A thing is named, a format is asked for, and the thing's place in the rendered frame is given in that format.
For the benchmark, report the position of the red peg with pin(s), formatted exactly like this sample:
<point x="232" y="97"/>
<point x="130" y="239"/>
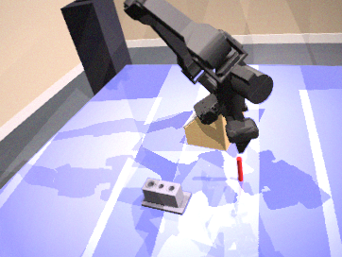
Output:
<point x="239" y="168"/>

